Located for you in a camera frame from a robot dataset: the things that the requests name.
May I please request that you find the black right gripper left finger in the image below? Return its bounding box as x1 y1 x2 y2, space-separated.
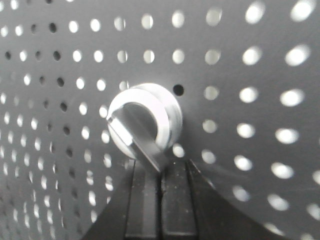
124 161 158 238

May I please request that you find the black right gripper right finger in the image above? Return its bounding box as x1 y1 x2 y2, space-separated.
161 161 196 237

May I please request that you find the silver rotary selector knob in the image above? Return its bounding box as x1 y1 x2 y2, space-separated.
106 83 183 175

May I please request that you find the black perforated pegboard panel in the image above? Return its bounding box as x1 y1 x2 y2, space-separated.
0 0 320 240

